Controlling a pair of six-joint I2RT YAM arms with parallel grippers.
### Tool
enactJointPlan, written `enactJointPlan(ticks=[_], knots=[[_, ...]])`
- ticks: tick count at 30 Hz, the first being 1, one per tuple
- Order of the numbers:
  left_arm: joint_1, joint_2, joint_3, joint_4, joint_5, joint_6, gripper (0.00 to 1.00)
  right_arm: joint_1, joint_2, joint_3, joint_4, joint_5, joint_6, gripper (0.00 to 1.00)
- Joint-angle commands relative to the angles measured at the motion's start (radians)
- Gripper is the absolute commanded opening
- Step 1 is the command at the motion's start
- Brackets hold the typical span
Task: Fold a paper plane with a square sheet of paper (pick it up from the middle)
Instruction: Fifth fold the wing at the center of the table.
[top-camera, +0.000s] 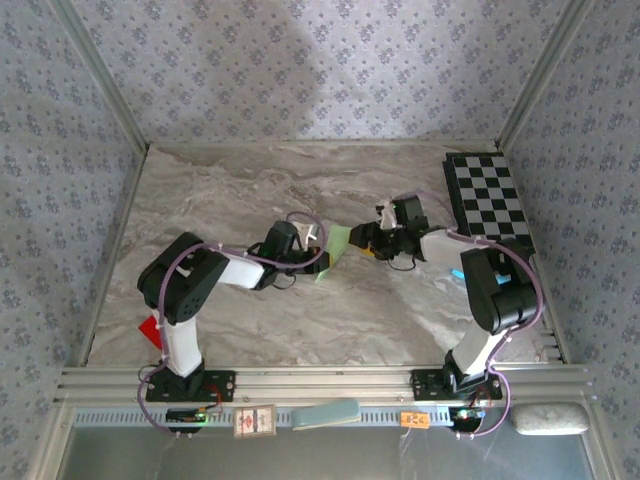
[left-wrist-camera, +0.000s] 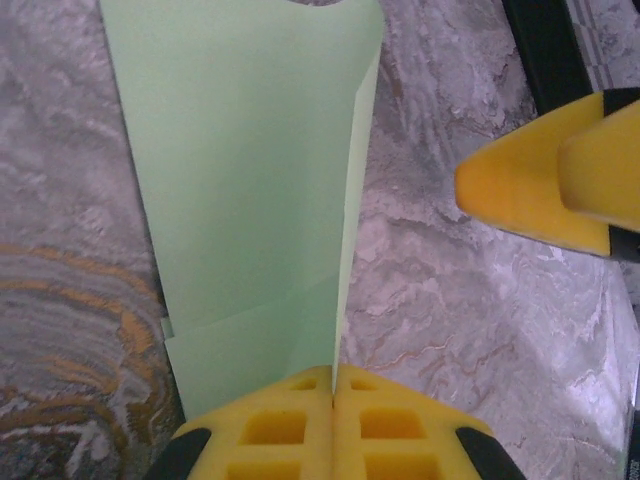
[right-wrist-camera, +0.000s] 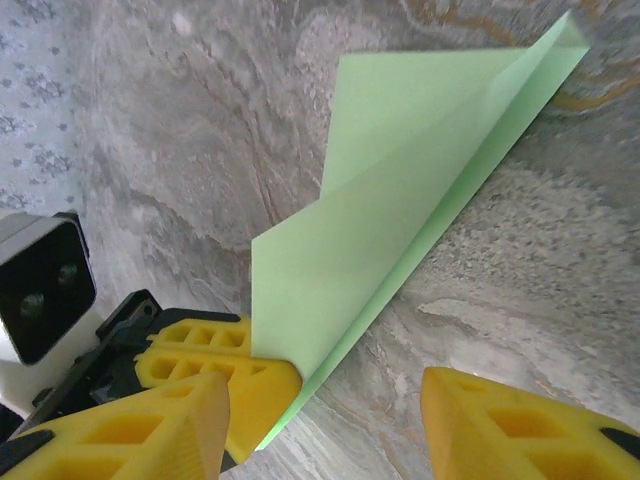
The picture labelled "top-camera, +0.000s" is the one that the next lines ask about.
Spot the red folded paper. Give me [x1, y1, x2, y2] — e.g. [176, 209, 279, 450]
[138, 314, 164, 350]

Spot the cyan blue marker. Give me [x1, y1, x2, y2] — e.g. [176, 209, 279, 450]
[451, 268, 512, 284]

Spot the black grey chessboard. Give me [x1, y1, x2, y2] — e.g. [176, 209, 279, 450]
[443, 151, 537, 261]

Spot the pale blue foam block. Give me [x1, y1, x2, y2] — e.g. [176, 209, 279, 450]
[291, 398, 362, 432]

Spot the tan card with red print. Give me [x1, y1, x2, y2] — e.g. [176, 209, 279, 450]
[233, 403, 278, 440]

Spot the orange tag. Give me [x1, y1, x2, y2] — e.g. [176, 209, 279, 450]
[399, 410, 431, 430]

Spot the grey speckled stone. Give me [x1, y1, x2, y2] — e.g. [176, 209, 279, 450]
[510, 402, 591, 436]

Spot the aluminium front rail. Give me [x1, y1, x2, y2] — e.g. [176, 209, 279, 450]
[53, 364, 596, 405]

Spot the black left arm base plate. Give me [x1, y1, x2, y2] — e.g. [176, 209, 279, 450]
[145, 368, 237, 404]

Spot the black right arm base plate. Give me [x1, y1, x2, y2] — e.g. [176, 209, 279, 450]
[410, 368, 504, 401]

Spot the aluminium side rail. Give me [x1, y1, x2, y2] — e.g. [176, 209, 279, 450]
[519, 257, 569, 365]
[74, 144, 151, 369]

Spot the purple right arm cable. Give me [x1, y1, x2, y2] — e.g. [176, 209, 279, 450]
[409, 189, 545, 441]

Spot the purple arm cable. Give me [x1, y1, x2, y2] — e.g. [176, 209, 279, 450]
[409, 189, 545, 441]
[137, 212, 327, 441]

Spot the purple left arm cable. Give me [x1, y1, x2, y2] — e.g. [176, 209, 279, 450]
[137, 212, 327, 441]

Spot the slotted grey cable duct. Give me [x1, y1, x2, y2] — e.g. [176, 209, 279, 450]
[72, 405, 514, 429]

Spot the aluminium frame post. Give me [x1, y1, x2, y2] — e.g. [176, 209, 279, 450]
[497, 0, 597, 151]
[48, 0, 152, 151]

